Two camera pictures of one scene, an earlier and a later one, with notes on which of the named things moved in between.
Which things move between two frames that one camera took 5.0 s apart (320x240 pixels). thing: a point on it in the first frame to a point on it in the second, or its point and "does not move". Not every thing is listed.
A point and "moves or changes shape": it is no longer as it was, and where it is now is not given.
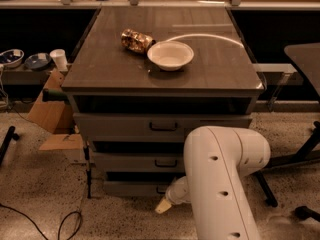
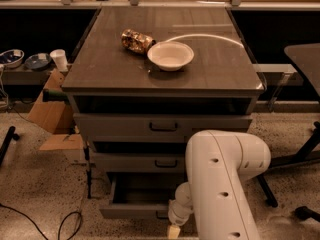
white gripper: (174, 194) to (177, 216)
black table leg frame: (304, 156) does not move
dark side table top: (307, 57) does not move
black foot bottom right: (303, 212) does not move
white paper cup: (60, 59) does not move
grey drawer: (135, 188) moves or changes shape
